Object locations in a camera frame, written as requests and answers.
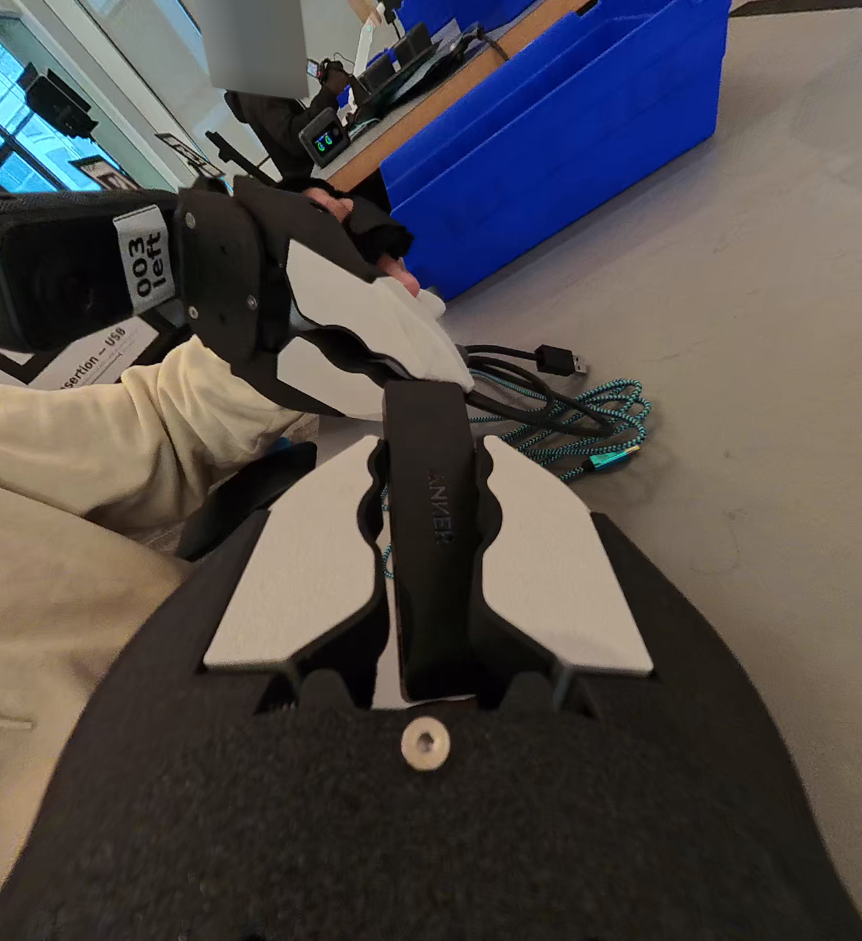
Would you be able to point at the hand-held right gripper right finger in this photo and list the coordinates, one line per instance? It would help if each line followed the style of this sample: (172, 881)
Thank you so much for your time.
(563, 581)

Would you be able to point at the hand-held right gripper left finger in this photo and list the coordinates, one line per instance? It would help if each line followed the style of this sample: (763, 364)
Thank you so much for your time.
(298, 581)

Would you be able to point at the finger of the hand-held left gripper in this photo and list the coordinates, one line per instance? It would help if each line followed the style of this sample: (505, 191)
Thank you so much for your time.
(328, 382)
(372, 316)

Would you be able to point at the black usb hub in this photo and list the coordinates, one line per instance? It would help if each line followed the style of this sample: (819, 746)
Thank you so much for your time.
(431, 551)

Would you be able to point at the blue storage bin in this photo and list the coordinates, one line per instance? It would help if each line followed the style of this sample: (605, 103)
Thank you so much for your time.
(549, 132)
(438, 13)

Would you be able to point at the person's left forearm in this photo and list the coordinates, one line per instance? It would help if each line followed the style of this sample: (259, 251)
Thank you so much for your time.
(144, 426)

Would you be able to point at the person's left hand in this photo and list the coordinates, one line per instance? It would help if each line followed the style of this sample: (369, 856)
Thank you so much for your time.
(405, 278)

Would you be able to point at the white printed sheet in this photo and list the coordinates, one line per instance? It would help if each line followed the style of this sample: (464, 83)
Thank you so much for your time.
(85, 364)

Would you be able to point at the black boxy device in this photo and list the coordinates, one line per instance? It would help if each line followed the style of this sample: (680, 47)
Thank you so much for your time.
(59, 99)

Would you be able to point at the wooden instruction board stand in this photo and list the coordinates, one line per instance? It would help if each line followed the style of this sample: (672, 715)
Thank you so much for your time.
(365, 44)

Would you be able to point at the glass window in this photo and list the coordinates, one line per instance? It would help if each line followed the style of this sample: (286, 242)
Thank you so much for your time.
(4, 110)

